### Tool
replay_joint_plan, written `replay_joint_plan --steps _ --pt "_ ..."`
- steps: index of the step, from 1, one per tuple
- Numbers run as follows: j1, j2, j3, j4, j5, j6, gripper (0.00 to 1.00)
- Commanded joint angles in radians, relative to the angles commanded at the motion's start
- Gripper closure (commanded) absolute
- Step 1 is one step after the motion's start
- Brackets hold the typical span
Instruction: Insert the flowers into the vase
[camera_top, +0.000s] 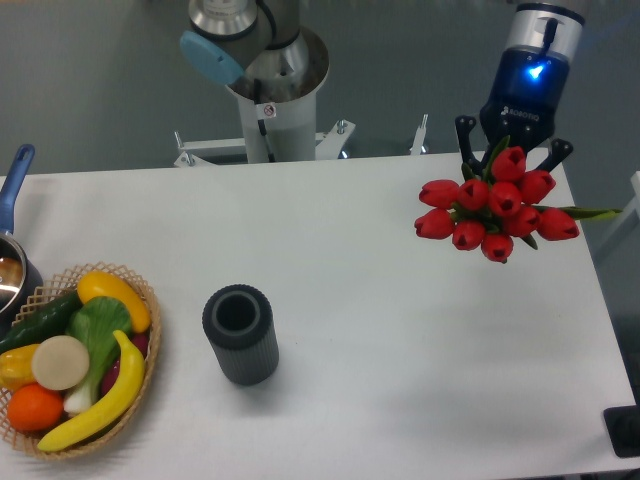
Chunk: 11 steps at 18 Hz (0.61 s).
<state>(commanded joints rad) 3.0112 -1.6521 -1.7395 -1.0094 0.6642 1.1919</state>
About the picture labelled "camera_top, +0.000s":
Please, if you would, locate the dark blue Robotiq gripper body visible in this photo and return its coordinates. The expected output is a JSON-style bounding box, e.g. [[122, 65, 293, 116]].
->
[[479, 49, 570, 151]]

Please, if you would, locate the black device at table edge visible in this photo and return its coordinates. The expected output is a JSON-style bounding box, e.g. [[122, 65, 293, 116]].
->
[[603, 405, 639, 458]]

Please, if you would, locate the silver wrist flange with cable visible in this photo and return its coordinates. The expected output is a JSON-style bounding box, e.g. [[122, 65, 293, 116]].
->
[[506, 0, 591, 63]]

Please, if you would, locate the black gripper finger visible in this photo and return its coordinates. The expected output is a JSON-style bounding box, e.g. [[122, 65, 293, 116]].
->
[[535, 138, 573, 173], [454, 115, 482, 173]]

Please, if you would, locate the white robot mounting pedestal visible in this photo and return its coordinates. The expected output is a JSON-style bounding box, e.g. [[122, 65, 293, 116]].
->
[[172, 84, 430, 168]]

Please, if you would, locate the orange fruit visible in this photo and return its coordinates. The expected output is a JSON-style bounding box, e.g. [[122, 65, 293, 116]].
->
[[7, 383, 63, 432]]

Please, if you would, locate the green bok choy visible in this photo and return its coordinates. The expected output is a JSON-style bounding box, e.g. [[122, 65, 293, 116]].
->
[[64, 296, 132, 416]]

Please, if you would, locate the yellow squash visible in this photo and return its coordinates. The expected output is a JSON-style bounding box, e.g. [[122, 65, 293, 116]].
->
[[76, 270, 151, 334]]

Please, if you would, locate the yellow bell pepper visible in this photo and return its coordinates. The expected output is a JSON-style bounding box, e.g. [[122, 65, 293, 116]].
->
[[0, 343, 39, 391]]

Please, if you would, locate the red tulip bouquet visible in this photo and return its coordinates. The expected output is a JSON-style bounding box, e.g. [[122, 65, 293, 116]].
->
[[414, 136, 622, 263]]

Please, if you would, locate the beige round disc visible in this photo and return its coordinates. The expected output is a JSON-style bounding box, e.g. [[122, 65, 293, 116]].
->
[[31, 335, 90, 391]]

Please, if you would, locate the yellow banana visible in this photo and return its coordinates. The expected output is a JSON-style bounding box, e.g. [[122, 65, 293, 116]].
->
[[37, 330, 145, 453]]

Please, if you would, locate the dark grey ribbed vase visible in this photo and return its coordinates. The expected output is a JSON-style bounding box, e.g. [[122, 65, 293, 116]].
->
[[202, 284, 279, 386]]

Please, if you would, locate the blue handled saucepan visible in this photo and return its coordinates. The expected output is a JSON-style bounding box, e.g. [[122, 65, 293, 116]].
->
[[1, 144, 42, 338]]

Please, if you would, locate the white frame at right edge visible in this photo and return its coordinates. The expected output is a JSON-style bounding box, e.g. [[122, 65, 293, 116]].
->
[[592, 171, 639, 265]]

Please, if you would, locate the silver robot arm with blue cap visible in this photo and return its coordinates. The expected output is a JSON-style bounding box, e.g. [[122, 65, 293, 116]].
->
[[180, 1, 588, 173]]

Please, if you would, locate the purple red vegetable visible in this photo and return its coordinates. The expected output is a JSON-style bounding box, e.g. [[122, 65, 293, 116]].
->
[[100, 333, 149, 397]]

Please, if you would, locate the woven wicker basket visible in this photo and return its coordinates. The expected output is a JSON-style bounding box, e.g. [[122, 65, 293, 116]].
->
[[1, 261, 161, 461]]

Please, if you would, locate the dark green cucumber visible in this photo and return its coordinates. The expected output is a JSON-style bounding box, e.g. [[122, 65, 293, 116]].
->
[[1, 291, 82, 353]]

